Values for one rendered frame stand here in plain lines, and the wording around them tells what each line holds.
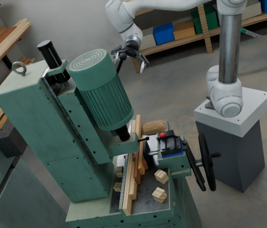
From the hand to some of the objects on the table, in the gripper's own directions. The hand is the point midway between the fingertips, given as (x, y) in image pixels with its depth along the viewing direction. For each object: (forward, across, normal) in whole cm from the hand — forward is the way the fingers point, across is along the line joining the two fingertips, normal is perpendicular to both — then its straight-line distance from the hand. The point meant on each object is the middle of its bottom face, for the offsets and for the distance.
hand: (128, 64), depth 144 cm
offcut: (+38, -30, -29) cm, 57 cm away
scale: (+25, -13, -36) cm, 46 cm away
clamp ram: (+25, -27, -31) cm, 48 cm away
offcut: (+48, -29, -30) cm, 64 cm away
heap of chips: (0, -26, -32) cm, 42 cm away
